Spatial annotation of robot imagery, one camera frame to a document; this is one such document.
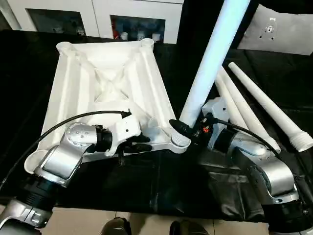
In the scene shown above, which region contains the white plastic table top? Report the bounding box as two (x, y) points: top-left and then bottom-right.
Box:
(24, 38), (191, 175)

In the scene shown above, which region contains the black left robot foot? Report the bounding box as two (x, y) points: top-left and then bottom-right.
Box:
(100, 218), (132, 235)

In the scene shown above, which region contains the black robot foot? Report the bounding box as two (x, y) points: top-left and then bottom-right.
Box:
(169, 220), (209, 235)
(100, 218), (132, 235)

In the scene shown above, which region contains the black right robot foot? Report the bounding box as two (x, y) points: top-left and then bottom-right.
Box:
(169, 220), (209, 235)

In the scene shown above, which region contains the black box with yellow label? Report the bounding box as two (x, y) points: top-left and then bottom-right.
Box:
(181, 0), (256, 49)

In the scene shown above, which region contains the white cabinet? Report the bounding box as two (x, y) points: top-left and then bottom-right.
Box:
(6, 0), (184, 44)

